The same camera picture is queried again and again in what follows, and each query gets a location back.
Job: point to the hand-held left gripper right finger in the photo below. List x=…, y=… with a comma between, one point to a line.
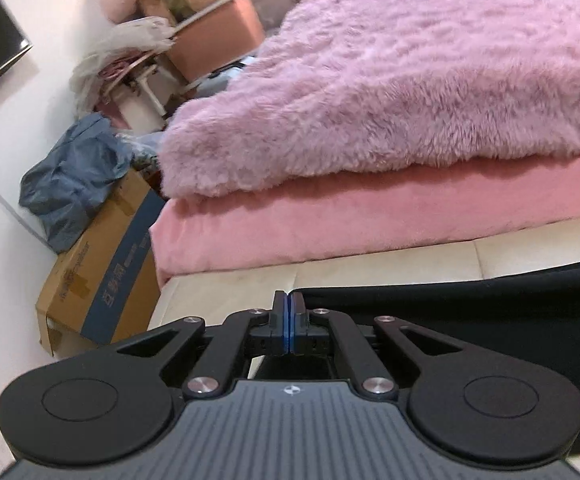
x=294, y=327

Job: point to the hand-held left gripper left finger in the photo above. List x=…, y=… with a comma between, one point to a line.
x=280, y=327

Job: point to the black pants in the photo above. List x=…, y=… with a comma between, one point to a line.
x=470, y=305

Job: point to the cream leather bed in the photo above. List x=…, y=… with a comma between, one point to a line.
x=370, y=270

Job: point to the pink bed sheet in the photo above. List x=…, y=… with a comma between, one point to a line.
x=320, y=215

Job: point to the cardboard box with blue stripe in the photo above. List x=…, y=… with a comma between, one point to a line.
x=110, y=260

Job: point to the blue-grey cloth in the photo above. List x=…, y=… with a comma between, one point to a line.
x=70, y=180

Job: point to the purple fluffy blanket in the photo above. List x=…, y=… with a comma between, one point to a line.
x=395, y=85

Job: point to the white metal rack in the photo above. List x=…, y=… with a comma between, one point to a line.
x=147, y=92

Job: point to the orange-brown storage box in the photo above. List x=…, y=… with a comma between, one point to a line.
x=220, y=35

